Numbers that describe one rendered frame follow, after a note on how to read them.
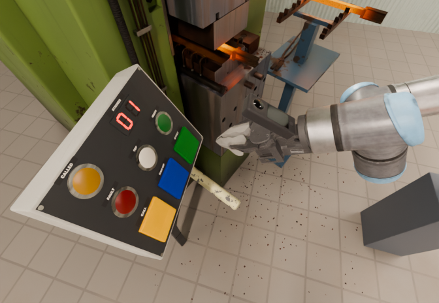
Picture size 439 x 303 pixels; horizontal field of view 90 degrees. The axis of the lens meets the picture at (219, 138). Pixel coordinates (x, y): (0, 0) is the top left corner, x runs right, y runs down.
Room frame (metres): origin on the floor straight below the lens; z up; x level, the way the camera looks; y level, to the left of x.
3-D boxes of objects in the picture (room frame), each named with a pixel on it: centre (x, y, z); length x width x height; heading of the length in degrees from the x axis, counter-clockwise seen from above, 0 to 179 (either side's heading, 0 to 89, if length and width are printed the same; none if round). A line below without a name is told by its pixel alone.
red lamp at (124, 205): (0.14, 0.18, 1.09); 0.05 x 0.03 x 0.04; 142
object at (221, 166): (0.93, 0.10, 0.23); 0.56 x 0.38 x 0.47; 52
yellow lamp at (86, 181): (0.15, 0.22, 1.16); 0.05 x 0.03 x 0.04; 142
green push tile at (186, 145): (0.33, 0.09, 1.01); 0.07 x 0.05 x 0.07; 167
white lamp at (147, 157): (0.24, 0.16, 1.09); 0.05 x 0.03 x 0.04; 142
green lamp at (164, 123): (0.34, 0.13, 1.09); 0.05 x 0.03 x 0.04; 142
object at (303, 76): (1.07, -0.45, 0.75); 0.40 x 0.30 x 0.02; 140
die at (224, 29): (0.88, 0.12, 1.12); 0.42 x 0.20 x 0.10; 52
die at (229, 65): (0.88, 0.12, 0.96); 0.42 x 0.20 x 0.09; 52
